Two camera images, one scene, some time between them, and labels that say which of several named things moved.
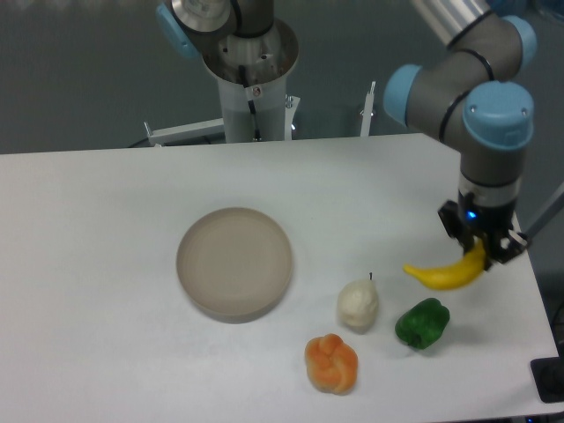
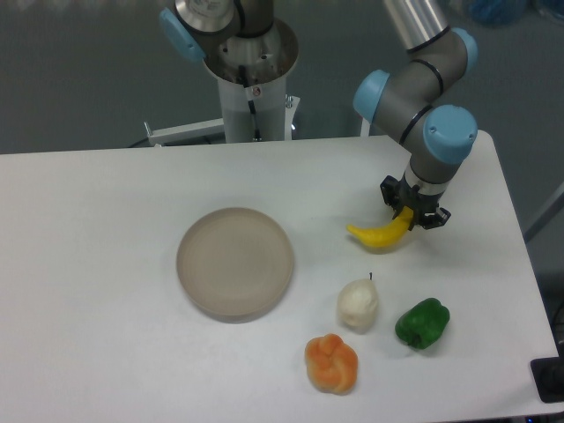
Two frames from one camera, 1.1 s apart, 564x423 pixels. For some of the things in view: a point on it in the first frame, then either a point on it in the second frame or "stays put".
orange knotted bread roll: (331, 363) stays put
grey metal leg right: (553, 206) stays put
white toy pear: (358, 305) stays put
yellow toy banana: (459, 275) → (389, 234)
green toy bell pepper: (423, 323) stays put
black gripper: (486, 224) → (397, 194)
